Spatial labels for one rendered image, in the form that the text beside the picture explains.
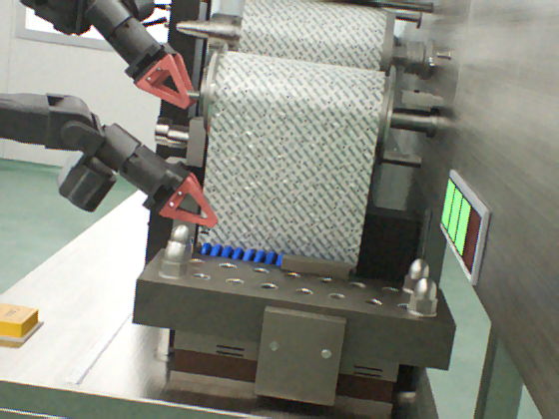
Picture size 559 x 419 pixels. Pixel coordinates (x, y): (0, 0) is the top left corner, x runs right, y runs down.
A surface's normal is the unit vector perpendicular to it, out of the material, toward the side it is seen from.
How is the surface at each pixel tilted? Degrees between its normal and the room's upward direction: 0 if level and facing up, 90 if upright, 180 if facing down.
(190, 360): 90
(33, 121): 101
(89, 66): 90
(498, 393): 90
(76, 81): 90
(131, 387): 0
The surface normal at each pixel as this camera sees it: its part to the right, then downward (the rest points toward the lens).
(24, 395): -0.07, 0.20
